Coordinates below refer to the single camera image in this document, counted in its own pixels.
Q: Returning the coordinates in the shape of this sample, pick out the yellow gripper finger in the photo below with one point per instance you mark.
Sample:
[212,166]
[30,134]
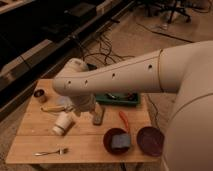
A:
[97,111]

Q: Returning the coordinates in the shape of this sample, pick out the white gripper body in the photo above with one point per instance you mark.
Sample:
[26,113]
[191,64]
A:
[85,103]

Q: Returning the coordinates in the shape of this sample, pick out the blue sponge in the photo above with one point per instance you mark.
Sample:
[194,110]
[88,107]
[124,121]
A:
[121,141]

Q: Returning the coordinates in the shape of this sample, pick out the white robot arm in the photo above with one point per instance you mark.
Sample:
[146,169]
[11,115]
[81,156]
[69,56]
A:
[187,71]

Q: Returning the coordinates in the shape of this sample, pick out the dark rectangular remote block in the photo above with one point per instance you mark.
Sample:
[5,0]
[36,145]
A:
[98,120]

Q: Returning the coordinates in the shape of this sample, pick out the green plastic tray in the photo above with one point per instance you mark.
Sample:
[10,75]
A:
[120,101]

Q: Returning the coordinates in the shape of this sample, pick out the dark tool in tray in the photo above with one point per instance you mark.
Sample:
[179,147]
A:
[111,96]

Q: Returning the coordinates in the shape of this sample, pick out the blue grey cloth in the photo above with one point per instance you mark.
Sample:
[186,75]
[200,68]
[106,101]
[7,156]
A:
[63,100]

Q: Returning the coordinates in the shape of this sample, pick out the red-brown bowl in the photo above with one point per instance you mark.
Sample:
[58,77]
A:
[108,138]

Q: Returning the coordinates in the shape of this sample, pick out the banana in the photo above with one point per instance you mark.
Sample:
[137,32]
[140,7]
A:
[57,108]

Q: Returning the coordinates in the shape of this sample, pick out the black power adapter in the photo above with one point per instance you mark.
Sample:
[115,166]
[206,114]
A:
[91,66]

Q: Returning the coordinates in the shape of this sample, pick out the brown object in tray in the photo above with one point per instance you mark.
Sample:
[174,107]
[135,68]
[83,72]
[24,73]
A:
[131,96]

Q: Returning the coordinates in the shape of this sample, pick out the wooden table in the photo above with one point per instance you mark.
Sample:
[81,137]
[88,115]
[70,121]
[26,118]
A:
[84,140]

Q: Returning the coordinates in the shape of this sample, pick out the small metal cup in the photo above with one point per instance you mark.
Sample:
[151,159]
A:
[40,96]

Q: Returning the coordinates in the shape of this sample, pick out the silver fork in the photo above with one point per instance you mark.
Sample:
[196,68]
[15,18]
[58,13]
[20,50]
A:
[59,151]

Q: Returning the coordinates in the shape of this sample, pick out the dark purple plate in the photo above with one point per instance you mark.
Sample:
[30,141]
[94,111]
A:
[150,141]

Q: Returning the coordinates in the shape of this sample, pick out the black office chair base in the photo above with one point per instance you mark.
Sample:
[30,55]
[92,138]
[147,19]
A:
[172,6]

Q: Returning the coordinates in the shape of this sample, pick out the orange handled tool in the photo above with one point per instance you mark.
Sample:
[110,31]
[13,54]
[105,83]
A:
[125,120]

